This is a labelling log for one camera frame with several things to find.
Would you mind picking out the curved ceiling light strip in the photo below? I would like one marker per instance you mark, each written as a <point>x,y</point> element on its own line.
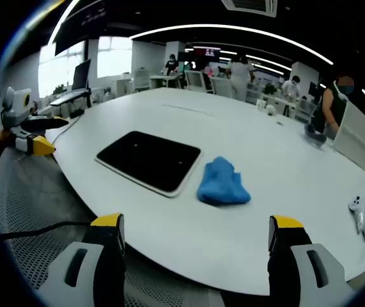
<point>221,26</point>

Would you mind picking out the grey blurred device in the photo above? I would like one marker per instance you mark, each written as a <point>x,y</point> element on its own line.
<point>315,136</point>

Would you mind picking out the white mesh office chair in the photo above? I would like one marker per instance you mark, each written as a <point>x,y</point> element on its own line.
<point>142,79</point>
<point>195,80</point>
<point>221,86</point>
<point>305,110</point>

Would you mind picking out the computer screen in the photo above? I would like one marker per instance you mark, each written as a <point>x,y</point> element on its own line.
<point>81,75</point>

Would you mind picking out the black screen stand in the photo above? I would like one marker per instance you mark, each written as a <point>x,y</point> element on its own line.
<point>88,99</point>

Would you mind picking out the black tablet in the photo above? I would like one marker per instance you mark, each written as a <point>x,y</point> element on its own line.
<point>150,160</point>

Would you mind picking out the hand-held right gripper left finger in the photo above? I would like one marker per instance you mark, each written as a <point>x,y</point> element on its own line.
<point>105,272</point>

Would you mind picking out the small white container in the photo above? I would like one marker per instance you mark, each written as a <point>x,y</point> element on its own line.
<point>260,104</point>

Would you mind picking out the red wall screen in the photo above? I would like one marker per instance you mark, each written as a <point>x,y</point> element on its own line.
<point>207,51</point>

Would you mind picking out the small round white object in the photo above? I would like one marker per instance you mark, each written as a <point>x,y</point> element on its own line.
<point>271,110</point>

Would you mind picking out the straight ceiling light strip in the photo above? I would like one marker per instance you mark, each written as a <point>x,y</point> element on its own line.
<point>58,24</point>

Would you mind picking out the white partition panel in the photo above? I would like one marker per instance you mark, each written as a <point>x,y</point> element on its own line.
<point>358,137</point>

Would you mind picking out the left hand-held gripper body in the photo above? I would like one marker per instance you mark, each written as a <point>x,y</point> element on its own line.
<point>19,102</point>

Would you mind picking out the white game controller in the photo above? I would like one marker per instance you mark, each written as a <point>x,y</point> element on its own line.
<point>360,214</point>

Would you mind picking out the blue cleaning cloth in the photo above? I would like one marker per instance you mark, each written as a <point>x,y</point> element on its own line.
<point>221,185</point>

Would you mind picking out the dark hanging display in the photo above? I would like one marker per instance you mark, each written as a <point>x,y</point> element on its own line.
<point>80,28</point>

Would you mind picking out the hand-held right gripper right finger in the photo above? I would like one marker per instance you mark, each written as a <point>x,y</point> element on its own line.
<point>285,272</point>

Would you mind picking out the ceiling air vent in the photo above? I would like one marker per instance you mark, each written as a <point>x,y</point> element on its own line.
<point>249,7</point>

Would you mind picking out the grey mesh chair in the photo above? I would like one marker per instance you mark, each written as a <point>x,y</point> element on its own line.
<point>35,198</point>

